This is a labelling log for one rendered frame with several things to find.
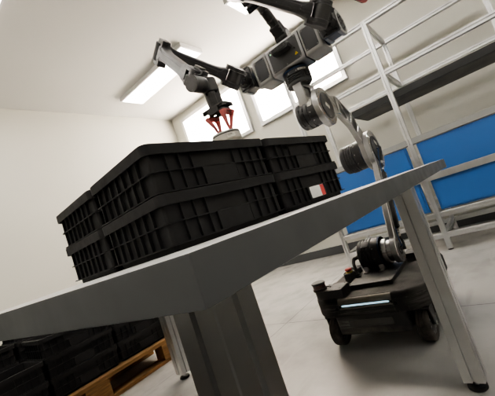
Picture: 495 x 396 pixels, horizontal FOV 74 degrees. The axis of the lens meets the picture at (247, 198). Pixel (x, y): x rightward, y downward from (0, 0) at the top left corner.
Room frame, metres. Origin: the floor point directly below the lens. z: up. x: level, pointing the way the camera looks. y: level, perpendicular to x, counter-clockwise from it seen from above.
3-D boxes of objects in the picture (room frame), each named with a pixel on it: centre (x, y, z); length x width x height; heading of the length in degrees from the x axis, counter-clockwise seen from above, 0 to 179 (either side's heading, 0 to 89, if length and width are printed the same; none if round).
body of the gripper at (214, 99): (1.15, 0.00, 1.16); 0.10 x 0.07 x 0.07; 55
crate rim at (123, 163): (0.89, 0.15, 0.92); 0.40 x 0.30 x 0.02; 138
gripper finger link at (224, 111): (1.15, -0.01, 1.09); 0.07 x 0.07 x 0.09; 55
